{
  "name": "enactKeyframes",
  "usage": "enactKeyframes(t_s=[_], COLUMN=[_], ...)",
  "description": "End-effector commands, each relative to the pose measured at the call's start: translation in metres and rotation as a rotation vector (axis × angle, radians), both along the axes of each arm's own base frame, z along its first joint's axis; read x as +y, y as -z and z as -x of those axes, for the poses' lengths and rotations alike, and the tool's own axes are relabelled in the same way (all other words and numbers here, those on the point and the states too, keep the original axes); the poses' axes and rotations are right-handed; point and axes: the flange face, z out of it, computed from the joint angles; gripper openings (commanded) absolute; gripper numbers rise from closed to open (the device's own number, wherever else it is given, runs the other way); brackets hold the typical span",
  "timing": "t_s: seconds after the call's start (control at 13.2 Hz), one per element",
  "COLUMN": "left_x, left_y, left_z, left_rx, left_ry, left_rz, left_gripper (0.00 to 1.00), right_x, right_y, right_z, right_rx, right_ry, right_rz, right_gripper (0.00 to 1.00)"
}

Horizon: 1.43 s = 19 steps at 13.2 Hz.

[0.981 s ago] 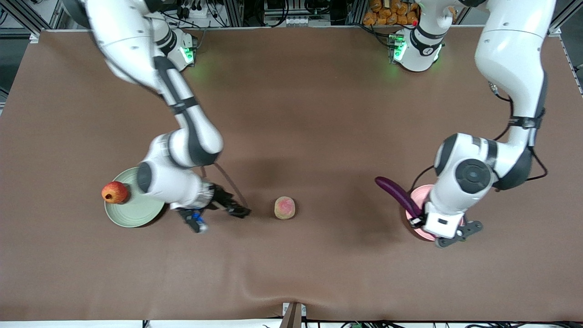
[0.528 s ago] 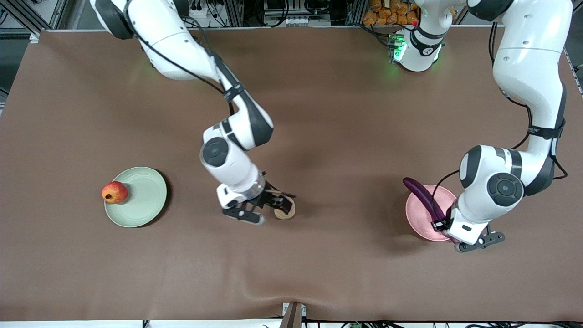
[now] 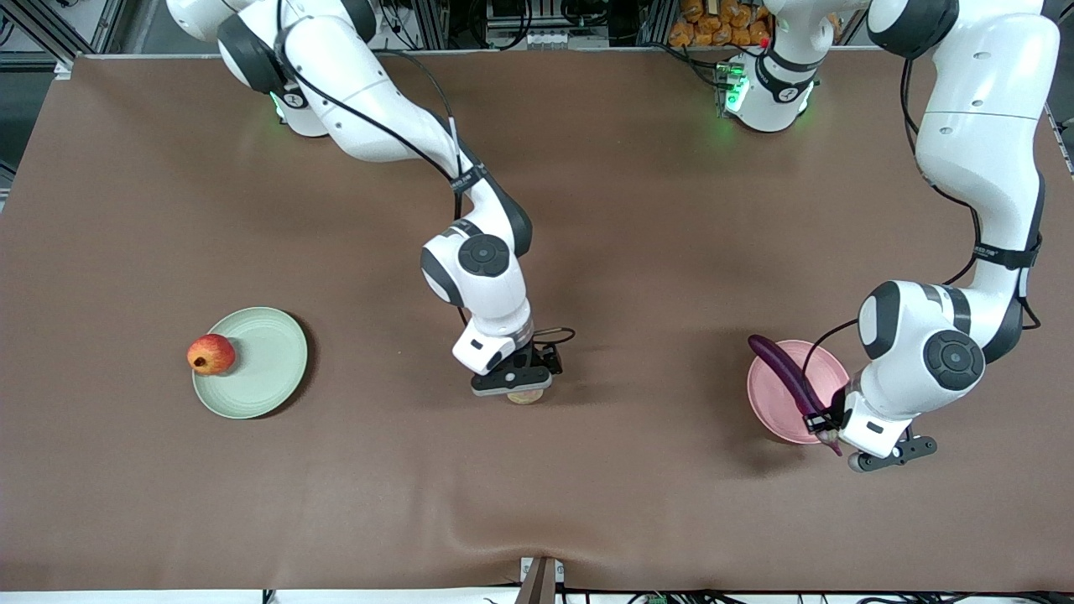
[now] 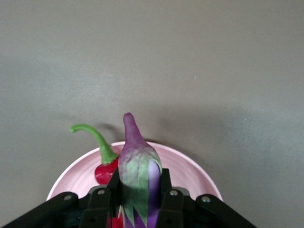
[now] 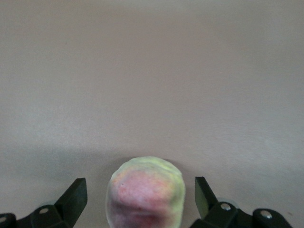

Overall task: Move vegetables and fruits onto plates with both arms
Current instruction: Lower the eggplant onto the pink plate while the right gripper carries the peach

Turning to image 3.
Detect brown table mat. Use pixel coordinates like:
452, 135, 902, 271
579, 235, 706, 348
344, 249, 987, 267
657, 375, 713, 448
0, 49, 1074, 592

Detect red pomegranate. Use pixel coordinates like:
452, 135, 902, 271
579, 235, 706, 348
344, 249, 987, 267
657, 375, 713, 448
186, 333, 237, 376

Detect pile of orange items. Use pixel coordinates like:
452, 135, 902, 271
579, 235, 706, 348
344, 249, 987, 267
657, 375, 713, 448
669, 0, 769, 48

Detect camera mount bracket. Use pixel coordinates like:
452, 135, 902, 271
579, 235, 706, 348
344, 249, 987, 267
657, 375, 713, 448
514, 556, 566, 604

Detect gray equipment box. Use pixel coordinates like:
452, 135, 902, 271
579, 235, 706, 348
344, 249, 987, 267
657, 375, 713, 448
485, 0, 611, 49

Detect purple eggplant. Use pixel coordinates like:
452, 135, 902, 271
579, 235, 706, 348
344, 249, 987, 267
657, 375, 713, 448
748, 335, 844, 458

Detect pink round plate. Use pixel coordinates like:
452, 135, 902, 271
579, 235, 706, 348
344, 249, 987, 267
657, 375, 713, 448
747, 339, 852, 445

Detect pale green round plate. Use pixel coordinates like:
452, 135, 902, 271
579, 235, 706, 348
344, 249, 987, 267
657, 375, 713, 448
192, 306, 310, 420

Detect aluminium frame post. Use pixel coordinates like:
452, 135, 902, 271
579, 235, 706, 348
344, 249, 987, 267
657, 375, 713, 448
0, 0, 85, 68

